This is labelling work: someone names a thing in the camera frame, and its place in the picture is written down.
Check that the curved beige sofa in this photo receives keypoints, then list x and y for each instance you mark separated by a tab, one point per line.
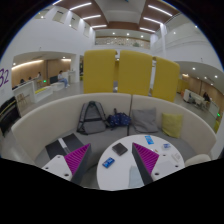
58	119

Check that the black wallet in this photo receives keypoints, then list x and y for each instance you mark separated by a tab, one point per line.
119	149

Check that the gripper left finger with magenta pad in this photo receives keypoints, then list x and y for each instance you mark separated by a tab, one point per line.
72	166

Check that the blue card packet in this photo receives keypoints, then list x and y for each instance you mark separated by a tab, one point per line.
149	139

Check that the dark blue patterned bag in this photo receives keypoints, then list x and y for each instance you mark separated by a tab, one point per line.
118	119

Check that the grey cushion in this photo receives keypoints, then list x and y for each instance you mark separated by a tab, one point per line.
144	121

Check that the seated person in white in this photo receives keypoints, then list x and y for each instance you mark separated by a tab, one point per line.
62	79

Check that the white item on table edge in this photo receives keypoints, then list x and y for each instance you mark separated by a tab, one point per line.
177	157

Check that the small blue white packet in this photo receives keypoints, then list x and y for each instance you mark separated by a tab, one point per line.
166	146

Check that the round white table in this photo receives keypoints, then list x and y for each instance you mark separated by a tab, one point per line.
123	173

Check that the left yellow partition panel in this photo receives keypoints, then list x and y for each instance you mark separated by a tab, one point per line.
99	66

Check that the black white box on sofa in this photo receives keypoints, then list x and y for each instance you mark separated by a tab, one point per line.
63	146

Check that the right yellow partition panel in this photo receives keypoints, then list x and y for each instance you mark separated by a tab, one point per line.
166	79

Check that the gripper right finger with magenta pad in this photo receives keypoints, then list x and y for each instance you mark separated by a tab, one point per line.
154	164

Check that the yellow-green cushion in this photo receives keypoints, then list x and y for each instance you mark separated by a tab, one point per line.
172	124

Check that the grey backpack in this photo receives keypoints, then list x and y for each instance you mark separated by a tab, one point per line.
92	119

